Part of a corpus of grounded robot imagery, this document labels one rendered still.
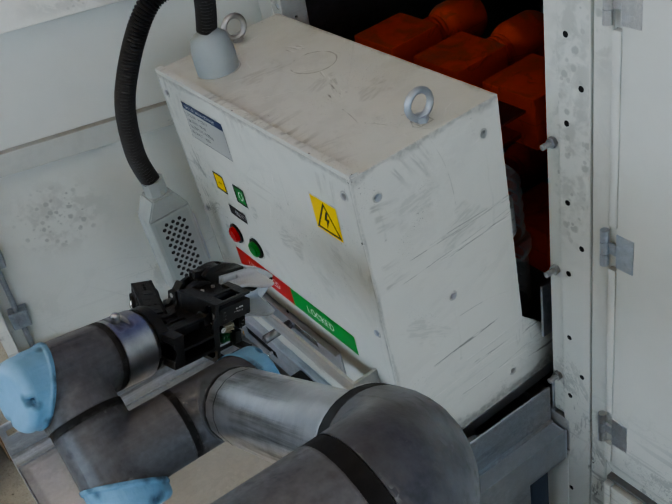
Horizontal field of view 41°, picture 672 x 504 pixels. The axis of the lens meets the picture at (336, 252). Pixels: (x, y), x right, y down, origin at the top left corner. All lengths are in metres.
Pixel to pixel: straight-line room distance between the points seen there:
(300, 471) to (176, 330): 0.45
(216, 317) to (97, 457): 0.20
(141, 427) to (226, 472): 0.56
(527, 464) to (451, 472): 0.84
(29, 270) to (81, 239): 0.11
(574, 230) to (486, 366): 0.25
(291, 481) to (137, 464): 0.38
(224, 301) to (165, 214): 0.45
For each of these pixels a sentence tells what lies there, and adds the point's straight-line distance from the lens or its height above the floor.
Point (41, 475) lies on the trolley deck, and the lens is 1.55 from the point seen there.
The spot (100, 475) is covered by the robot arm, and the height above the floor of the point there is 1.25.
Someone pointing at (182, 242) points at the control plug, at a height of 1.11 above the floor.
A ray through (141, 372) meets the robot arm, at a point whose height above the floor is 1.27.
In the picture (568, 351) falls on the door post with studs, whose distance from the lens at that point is 1.30.
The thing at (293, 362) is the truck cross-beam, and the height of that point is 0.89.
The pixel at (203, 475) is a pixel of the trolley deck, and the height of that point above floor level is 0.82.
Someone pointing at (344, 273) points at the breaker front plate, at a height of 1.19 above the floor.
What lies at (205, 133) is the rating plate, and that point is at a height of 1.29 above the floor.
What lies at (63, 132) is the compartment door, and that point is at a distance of 1.58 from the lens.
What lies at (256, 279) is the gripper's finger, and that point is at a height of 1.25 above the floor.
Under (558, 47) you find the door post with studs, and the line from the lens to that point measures 1.06.
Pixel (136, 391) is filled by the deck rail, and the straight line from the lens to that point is 1.62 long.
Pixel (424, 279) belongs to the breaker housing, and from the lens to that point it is 1.12.
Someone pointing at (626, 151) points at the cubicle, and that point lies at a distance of 1.02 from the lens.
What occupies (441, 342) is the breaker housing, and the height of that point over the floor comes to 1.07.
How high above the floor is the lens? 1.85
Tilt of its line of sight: 34 degrees down
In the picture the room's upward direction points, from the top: 11 degrees counter-clockwise
